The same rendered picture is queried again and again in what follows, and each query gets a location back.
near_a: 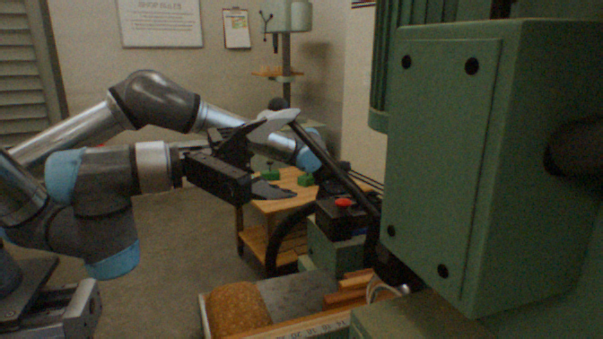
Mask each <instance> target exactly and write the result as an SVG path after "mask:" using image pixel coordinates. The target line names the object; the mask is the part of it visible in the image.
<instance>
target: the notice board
mask: <svg viewBox="0 0 603 339"><path fill-rule="evenodd" d="M115 2H116V8H117V15H118V28H119V35H120V42H121V48H203V47H204V36H203V23H202V10H201V0H115Z"/></svg>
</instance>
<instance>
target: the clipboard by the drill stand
mask: <svg viewBox="0 0 603 339"><path fill-rule="evenodd" d="M223 39H224V47H225V48H249V47H250V42H249V23H248V9H240V7H239V6H233V7H232V8H223Z"/></svg>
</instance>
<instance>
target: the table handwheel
mask: <svg viewBox="0 0 603 339"><path fill-rule="evenodd" d="M325 199H328V197H324V198H319V199H314V200H311V201H309V202H307V203H305V204H302V205H300V206H298V207H297V208H295V209H294V211H292V212H291V213H290V214H289V215H287V216H286V217H285V218H283V219H282V220H281V222H280V223H279V224H278V225H277V227H276V228H275V230H274V232H273V234H272V235H271V238H270V240H269V242H268V245H267V251H266V255H265V271H266V276H267V279H270V278H275V277H279V276H278V274H280V273H282V272H284V271H288V270H291V269H293V268H295V267H298V259H296V261H293V262H291V263H288V264H284V265H279V266H276V258H277V253H278V250H279V248H280V245H281V243H282V241H283V240H284V237H286V235H287V233H288V232H289V231H290V230H291V229H292V227H293V226H294V225H295V224H297V223H298V222H299V221H301V220H302V219H304V218H305V217H307V216H309V215H311V214H313V213H315V212H316V201H318V200H325Z"/></svg>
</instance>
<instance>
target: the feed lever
mask: <svg viewBox="0 0 603 339"><path fill-rule="evenodd" d="M282 109H288V103H287V101H286V100H284V99H282V98H279V97H276V98H273V99H271V100H270V101H269V103H268V110H272V111H274V112H276V111H279V110H282ZM287 125H288V126H289V127H290V128H291V129H292V130H293V131H294V132H295V133H296V134H297V135H298V136H299V137H300V138H301V140H302V141H303V142H304V143H305V144H306V145H307V148H308V149H309V150H310V151H311V152H312V153H313V154H314V156H315V157H317V158H318V159H319V160H320V161H321V163H322V164H323V165H324V166H325V167H326V168H327V169H328V171H329V172H330V173H331V174H332V175H333V176H334V177H335V180H336V181H337V182H338V183H339V184H340V185H341V186H342V188H344V189H345V190H346V191H347V192H348V193H349V195H350V196H351V197H352V198H353V199H354V200H355V201H356V203H357V204H359V205H360V207H361V208H362V209H363V211H364V212H365V213H367V214H368V215H369V216H370V217H371V219H372V221H371V223H370V225H369V227H368V230H367V235H366V247H367V252H368V257H369V260H370V263H371V266H372V268H373V270H374V272H375V273H376V275H378V278H379V279H380V280H381V281H382V282H385V283H386V284H387V285H388V286H390V287H398V286H401V285H406V284H410V283H416V282H420V281H424V280H423V279H421V278H420V277H419V276H418V275H417V274H415V272H414V271H413V270H412V269H411V268H410V267H409V266H407V265H406V264H404V263H403V262H402V261H401V260H399V259H398V258H397V257H396V256H395V255H393V254H392V252H391V251H390V250H389V249H388V248H385V247H384V246H383V245H382V244H381V243H380V219H381V209H380V208H379V207H378V206H377V204H376V203H375V202H374V201H373V200H372V199H371V198H370V197H369V196H368V195H366V194H365V193H364V191H363V190H362V189H361V188H360V187H359V186H358V185H357V184H356V183H355V182H354V181H353V180H352V178H351V177H350V176H349V175H348V174H347V173H346V172H345V170H344V169H342V168H341V167H340V166H339V165H338V164H337V163H336V162H335V161H334V160H333V159H332V158H331V157H330V156H329V155H328V154H327V153H326V152H325V151H324V149H323V148H322V146H321V145H320V144H319V143H318V142H317V141H316V140H314V139H313V138H312V137H311V136H310V135H309V134H308V133H307V132H306V131H305V130H304V129H303V127H302V126H301V125H300V124H299V123H298V122H297V121H296V120H294V121H293V122H291V123H288V124H287Z"/></svg>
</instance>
